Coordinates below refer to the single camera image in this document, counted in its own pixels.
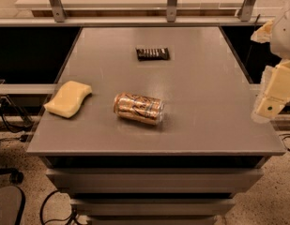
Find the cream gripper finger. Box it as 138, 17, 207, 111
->
251, 20, 273, 43
252, 59, 290, 123

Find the orange soda can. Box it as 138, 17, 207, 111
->
114, 93, 164, 126

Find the grey drawer cabinet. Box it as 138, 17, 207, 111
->
28, 27, 284, 225

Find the black snack bar wrapper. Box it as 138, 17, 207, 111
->
136, 48, 170, 61

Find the yellow sponge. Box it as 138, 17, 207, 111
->
44, 81, 92, 118

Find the black chair base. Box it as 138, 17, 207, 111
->
0, 168, 25, 225

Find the right metal bracket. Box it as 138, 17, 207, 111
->
237, 0, 256, 22

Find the metal bracket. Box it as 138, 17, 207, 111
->
49, 0, 66, 23
166, 0, 177, 23
237, 0, 256, 22

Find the black cable right floor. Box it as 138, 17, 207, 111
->
278, 132, 290, 155

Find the middle metal bracket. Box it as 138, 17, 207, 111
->
166, 0, 177, 23

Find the left metal bracket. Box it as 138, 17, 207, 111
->
49, 0, 66, 23

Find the black floor cable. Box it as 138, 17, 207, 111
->
39, 189, 78, 225

